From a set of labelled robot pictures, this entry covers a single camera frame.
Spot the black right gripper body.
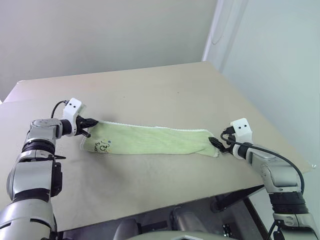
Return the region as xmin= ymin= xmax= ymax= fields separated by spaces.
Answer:
xmin=221 ymin=139 xmax=235 ymax=154

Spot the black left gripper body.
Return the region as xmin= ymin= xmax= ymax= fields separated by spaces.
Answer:
xmin=75 ymin=115 xmax=89 ymax=132

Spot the light green towel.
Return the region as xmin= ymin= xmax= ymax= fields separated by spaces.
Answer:
xmin=79 ymin=119 xmax=221 ymax=159

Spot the dark grey rounded shape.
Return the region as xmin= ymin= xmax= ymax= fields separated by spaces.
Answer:
xmin=169 ymin=205 xmax=209 ymax=233

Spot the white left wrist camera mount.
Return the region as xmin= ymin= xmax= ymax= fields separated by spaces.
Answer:
xmin=62 ymin=97 xmax=84 ymax=137

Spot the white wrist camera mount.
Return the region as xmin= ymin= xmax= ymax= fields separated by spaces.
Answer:
xmin=229 ymin=117 xmax=254 ymax=161
xmin=62 ymin=97 xmax=84 ymax=137

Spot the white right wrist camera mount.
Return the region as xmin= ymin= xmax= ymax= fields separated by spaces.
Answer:
xmin=229 ymin=117 xmax=254 ymax=161

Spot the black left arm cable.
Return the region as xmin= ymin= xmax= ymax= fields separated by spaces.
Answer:
xmin=50 ymin=99 xmax=70 ymax=119

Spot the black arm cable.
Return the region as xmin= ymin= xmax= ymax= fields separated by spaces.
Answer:
xmin=220 ymin=125 xmax=306 ymax=195
xmin=50 ymin=99 xmax=70 ymax=119

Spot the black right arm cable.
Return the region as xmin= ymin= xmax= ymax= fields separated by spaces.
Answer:
xmin=220 ymin=125 xmax=306 ymax=195

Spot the dark table frame strut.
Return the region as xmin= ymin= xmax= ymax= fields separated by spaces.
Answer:
xmin=210 ymin=184 xmax=266 ymax=214

